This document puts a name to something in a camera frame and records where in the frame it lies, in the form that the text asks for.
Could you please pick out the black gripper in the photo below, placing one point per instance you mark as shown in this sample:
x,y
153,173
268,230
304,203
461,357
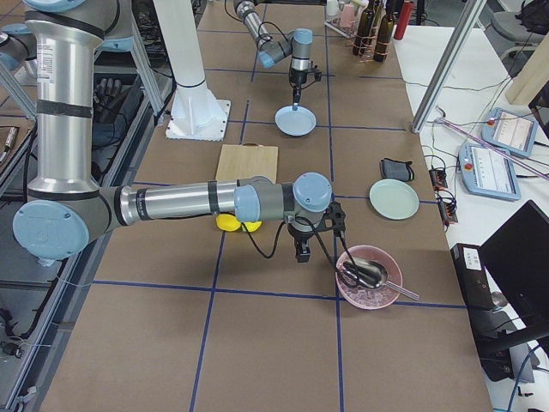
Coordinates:
x,y
300,233
298,77

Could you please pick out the light blue plate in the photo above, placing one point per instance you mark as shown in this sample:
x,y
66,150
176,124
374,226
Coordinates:
x,y
295,121

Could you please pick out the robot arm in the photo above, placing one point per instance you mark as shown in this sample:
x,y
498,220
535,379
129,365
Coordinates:
x,y
295,45
66,209

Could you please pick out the green plate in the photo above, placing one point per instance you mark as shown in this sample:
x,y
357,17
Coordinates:
x,y
394,199

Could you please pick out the upper yellow lemon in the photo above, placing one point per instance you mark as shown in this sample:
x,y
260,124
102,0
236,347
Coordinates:
x,y
250,227

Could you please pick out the yellow lemon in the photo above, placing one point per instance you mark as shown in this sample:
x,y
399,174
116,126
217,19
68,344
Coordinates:
x,y
227,222
250,227

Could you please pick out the metal scoop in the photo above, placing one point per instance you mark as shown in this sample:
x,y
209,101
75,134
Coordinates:
x,y
372,275

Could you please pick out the pink bowl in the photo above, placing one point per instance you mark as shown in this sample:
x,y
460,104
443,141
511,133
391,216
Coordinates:
x,y
362,253

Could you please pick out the lower yellow lemon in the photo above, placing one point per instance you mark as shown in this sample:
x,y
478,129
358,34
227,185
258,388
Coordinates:
x,y
227,222

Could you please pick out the wooden cutting board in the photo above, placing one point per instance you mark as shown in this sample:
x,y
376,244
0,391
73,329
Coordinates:
x,y
247,161

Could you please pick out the green wine bottle middle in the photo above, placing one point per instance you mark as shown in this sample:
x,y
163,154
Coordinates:
x,y
364,27

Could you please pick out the green wine bottle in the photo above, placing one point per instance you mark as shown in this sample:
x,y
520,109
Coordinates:
x,y
384,33
364,27

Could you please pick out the clear ice cubes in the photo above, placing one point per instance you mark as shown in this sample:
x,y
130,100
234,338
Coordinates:
x,y
376,298

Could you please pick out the pink cup upper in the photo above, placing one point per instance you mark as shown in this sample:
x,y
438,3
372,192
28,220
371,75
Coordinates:
x,y
347,16

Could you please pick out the green wine bottle front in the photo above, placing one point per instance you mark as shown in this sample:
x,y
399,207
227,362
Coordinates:
x,y
384,33

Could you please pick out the dark grey folded cloth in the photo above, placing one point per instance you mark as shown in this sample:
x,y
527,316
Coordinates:
x,y
398,170

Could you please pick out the red bottle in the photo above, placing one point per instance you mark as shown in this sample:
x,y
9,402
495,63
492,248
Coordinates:
x,y
403,19

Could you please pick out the metal grabber stick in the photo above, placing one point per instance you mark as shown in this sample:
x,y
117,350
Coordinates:
x,y
509,157

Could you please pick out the teach pendant near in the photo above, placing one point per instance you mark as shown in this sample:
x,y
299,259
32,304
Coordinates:
x,y
486,173

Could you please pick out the teach pendant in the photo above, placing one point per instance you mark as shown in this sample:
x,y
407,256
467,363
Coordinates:
x,y
511,131
486,173

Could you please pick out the black desktop box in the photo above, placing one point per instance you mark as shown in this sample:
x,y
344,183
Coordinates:
x,y
487,319

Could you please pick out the black computer monitor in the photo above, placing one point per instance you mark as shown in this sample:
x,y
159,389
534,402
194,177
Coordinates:
x,y
516,257

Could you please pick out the teach pendant far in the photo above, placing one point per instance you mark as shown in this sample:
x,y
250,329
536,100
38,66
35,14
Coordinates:
x,y
511,131

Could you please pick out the white wire cup rack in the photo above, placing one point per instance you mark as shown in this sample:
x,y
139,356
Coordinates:
x,y
333,23

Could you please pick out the copper wire bottle rack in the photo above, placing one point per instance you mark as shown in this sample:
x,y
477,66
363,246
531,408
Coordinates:
x,y
371,39

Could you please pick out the aluminium frame post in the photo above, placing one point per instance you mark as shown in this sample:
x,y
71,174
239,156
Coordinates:
x,y
457,40

